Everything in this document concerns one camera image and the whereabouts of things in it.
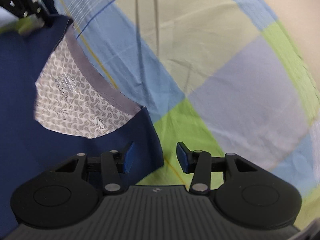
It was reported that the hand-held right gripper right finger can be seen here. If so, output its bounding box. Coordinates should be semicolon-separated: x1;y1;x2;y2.
176;142;259;195

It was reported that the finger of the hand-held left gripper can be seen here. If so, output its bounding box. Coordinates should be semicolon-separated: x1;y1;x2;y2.
0;0;59;28

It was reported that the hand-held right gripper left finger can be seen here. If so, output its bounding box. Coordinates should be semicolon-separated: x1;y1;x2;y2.
54;141;135;195

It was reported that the navy blue t-shirt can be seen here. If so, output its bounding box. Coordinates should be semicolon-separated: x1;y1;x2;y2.
0;14;165;240

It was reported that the checkered bed sheet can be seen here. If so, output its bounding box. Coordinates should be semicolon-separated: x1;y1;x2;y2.
0;0;320;240

